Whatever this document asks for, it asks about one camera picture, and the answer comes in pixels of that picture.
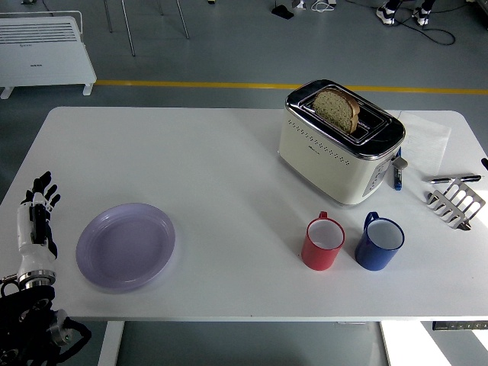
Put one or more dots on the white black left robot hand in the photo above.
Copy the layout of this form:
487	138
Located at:
32	244

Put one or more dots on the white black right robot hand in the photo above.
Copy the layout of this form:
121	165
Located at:
485	164

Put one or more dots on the purple plate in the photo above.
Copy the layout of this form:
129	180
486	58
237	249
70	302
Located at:
126	248

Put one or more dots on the brown bread slice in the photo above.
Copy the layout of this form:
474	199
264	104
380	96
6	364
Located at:
335	110

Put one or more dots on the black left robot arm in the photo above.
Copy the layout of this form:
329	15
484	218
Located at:
26	316

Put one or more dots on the black silver pen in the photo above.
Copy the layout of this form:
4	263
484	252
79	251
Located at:
453	178

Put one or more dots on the silver toast rack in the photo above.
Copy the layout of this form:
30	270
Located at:
463	194

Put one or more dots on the white paper sheet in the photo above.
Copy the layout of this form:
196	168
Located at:
427	141

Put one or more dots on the blue marker pen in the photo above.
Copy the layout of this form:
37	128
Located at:
397	179

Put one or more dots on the white table leg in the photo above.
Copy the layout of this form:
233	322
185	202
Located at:
385	343
110	343

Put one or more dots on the blue mug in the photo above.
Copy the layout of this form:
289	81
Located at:
371	259

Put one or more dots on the black white sneaker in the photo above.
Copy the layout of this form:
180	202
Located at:
421	16
385	15

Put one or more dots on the cream chrome toaster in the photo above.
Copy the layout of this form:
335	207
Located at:
324	167

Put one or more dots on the black table control panel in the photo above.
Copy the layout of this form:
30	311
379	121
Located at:
461	326

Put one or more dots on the white panel heater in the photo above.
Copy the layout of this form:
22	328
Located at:
42	65

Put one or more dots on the red mug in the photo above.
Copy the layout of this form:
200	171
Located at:
318	257

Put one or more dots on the metal chair leg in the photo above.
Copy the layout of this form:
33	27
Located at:
183	19
108	15
127	26

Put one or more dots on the white power adapter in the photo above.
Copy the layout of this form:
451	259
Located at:
298	4

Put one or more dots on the black floor pedal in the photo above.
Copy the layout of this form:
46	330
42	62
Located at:
282	11

